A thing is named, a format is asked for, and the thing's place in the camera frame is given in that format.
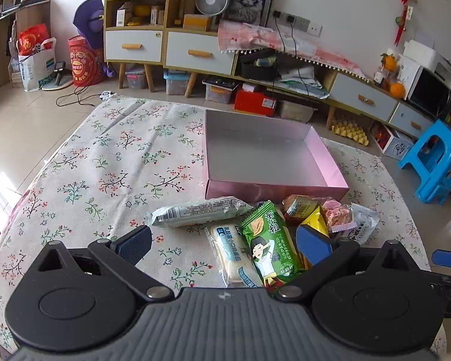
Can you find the tall wooden shelf cabinet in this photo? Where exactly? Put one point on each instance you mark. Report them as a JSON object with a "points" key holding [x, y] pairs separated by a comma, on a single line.
{"points": [[133, 47]]}

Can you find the green chip packet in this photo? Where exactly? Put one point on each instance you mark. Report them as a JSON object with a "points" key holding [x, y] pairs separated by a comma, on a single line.
{"points": [[270, 244]]}

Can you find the pink nougat packet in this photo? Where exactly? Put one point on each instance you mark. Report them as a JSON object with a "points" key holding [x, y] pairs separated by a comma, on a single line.
{"points": [[334, 212]]}

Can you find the white microwave oven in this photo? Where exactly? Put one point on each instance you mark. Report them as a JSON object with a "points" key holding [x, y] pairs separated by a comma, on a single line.
{"points": [[428, 90]]}

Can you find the small clear storage box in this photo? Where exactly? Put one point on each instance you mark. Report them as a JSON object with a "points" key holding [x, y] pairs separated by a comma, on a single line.
{"points": [[136, 79]]}

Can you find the orange brown cake packet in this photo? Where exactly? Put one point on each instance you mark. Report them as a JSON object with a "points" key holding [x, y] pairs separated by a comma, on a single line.
{"points": [[298, 207]]}

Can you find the wall socket strip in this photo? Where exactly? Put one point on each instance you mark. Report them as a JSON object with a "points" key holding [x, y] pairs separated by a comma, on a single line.
{"points": [[298, 22]]}

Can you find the red plastic bag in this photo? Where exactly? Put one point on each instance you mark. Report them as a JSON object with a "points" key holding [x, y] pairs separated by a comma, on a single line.
{"points": [[32, 37]]}

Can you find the blue lid storage box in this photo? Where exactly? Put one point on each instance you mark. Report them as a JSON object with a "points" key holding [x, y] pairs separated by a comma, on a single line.
{"points": [[176, 82]]}

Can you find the orange with leaves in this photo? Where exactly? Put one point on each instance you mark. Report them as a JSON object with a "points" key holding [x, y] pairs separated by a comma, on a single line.
{"points": [[389, 62]]}

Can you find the yellow snack packet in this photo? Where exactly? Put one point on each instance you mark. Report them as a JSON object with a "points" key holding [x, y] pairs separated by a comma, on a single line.
{"points": [[316, 220]]}

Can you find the blue plastic stool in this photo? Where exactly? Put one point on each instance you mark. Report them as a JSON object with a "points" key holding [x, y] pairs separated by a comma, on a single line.
{"points": [[441, 139]]}

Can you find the brown cardboard box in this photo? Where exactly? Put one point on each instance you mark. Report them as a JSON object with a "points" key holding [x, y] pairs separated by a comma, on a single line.
{"points": [[196, 22]]}

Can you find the purple plush toy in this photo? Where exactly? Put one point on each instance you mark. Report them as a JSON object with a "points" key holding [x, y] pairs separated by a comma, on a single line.
{"points": [[90, 20]]}

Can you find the red cardboard box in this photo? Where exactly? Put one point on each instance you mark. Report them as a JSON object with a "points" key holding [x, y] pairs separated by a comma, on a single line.
{"points": [[255, 101]]}

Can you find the low wooden TV cabinet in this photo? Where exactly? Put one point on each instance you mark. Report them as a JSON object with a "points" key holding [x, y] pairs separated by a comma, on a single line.
{"points": [[360, 97]]}

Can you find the red hanging decoration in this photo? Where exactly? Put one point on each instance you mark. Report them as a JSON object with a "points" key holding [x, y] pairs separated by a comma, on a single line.
{"points": [[404, 18]]}

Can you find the white printer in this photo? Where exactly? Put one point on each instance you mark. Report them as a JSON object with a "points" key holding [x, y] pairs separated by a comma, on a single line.
{"points": [[432, 58]]}

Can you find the red gift bag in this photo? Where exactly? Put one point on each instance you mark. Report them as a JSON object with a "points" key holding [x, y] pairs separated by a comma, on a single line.
{"points": [[83, 62]]}

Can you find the black lid storage box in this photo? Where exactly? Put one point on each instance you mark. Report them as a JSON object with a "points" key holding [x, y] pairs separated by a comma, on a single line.
{"points": [[220, 90]]}

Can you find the black plastic bin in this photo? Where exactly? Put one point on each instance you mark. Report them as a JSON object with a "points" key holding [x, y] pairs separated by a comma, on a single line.
{"points": [[257, 70]]}

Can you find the yellow toy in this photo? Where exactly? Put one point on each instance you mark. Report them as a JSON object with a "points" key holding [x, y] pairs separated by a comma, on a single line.
{"points": [[139, 15]]}

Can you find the pink patterned cloth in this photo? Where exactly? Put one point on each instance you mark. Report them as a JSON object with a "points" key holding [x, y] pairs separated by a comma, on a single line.
{"points": [[255, 35]]}

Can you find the orange fruit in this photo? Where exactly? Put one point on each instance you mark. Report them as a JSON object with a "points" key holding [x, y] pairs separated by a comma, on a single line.
{"points": [[397, 90]]}

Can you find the long pale green snack packet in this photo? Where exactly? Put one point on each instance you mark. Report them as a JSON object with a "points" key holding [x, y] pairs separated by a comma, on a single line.
{"points": [[199, 210]]}

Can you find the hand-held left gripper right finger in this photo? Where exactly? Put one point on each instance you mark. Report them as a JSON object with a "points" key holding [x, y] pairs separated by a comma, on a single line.
{"points": [[311, 243]]}

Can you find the floral tablecloth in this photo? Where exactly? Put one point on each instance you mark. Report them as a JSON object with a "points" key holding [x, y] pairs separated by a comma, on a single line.
{"points": [[116, 165]]}

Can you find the wooden bookshelf desk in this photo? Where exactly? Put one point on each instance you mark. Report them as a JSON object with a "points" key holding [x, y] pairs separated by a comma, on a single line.
{"points": [[26, 18]]}

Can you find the beige storage box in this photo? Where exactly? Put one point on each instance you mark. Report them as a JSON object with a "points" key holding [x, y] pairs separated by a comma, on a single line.
{"points": [[295, 111]]}

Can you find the pink cardboard box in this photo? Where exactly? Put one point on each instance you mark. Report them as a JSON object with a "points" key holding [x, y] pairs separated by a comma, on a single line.
{"points": [[263, 154]]}

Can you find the white desk fan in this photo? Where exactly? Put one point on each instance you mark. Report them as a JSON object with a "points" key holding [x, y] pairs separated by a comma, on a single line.
{"points": [[211, 0]]}

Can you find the white blue printed box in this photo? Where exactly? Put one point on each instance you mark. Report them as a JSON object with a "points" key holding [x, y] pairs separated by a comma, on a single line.
{"points": [[398, 144]]}

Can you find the yellow egg tray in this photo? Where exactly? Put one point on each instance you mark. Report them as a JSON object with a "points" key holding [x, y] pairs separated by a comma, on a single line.
{"points": [[349, 131]]}

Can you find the small white snack packet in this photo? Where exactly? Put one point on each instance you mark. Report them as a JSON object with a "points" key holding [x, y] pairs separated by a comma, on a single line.
{"points": [[362, 223]]}

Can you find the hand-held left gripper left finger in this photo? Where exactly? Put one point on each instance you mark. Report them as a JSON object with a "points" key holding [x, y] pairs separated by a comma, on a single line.
{"points": [[135, 243]]}

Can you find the white shopping bag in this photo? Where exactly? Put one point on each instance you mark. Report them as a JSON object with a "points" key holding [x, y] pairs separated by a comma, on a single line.
{"points": [[35, 69]]}

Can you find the black device on white base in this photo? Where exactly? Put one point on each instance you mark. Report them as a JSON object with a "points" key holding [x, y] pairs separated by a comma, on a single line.
{"points": [[58, 77]]}

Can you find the wooden single drawer cabinet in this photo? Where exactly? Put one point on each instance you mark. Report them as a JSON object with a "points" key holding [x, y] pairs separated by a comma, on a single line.
{"points": [[199, 52]]}

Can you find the white blue bread packet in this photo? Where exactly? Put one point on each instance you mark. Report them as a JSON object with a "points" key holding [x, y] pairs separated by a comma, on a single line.
{"points": [[229, 248]]}

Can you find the pile of papers and cloth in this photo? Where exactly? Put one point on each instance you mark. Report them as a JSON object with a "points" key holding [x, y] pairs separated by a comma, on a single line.
{"points": [[300, 81]]}

